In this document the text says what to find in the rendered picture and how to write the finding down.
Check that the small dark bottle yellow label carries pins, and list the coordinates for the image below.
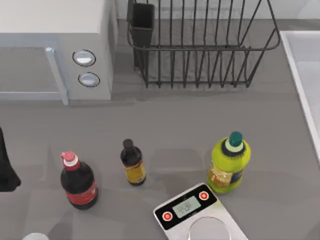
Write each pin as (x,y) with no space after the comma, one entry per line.
(133,165)

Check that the round microwave knob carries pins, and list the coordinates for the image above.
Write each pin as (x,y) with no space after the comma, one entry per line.
(84,57)
(89,79)

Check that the yellow-green bottle with green cap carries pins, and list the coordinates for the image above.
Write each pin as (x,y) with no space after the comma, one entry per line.
(228,167)

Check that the black cutlery holder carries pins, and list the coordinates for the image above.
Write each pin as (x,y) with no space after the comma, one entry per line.
(142,27)

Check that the silver kitchen scale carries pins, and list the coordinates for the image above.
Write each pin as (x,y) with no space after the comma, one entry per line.
(190,212)

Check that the dark bottle with red cap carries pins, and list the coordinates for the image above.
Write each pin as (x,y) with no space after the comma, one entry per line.
(78,183)

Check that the pale microwave oven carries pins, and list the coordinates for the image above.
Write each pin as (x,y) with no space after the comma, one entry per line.
(30,37)

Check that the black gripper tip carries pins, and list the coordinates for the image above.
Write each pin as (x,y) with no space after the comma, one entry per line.
(6,170)

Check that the white cup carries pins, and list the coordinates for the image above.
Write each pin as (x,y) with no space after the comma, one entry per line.
(35,237)

